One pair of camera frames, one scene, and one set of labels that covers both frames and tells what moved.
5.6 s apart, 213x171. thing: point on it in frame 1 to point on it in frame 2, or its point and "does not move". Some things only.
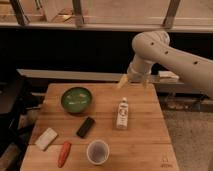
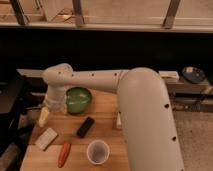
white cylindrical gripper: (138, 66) to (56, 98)
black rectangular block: (85, 127) does not move
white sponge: (46, 139) does not move
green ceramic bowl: (76, 100) does not move
